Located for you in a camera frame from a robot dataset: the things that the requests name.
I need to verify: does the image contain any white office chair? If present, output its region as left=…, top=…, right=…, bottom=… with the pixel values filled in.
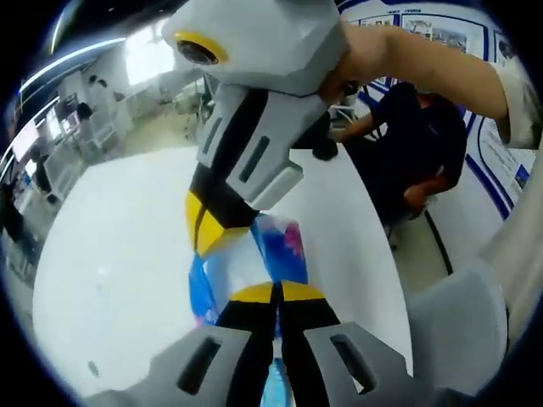
left=91, top=109, right=128, bottom=149

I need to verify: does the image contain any long ceiling light strip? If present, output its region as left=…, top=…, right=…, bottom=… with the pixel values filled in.
left=20, top=37, right=128, bottom=94

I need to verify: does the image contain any person in beige shirt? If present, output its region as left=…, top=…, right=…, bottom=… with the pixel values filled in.
left=479, top=63, right=543, bottom=365

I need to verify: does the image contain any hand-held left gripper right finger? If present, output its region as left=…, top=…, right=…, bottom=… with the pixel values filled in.
left=277, top=281, right=419, bottom=407

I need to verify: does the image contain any blue soft tissue pack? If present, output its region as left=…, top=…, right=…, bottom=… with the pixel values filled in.
left=187, top=213, right=310, bottom=407

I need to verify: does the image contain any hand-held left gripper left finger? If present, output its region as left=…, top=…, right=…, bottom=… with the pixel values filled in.
left=146, top=282, right=276, bottom=407

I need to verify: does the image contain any blue framed wall poster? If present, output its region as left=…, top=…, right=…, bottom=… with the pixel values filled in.
left=466, top=114, right=536, bottom=215
left=400, top=12, right=484, bottom=56

